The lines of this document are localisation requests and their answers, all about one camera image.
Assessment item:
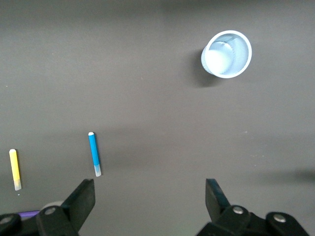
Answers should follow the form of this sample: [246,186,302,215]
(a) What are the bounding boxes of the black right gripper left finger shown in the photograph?
[0,178,96,236]

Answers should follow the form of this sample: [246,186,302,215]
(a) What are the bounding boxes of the purple marker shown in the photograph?
[18,210,41,220]

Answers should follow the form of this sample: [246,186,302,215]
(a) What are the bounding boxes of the blue marker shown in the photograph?
[88,132,102,177]

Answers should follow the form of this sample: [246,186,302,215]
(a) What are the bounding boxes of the yellow marker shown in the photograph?
[9,148,22,191]

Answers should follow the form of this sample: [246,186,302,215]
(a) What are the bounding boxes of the light blue plastic cup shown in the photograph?
[201,29,252,79]

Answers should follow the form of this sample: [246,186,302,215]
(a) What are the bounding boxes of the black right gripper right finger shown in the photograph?
[194,178,311,236]

